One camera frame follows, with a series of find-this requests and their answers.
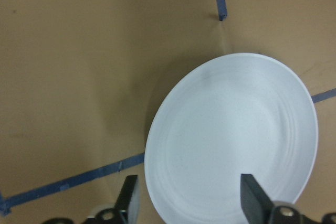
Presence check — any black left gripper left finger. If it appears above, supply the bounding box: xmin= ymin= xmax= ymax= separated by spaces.
xmin=86 ymin=175 xmax=139 ymax=223

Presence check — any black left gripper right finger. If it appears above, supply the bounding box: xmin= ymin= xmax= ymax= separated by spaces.
xmin=240 ymin=174 xmax=310 ymax=224

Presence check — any blue plate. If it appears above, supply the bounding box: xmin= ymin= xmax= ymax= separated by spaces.
xmin=144 ymin=53 xmax=318 ymax=223

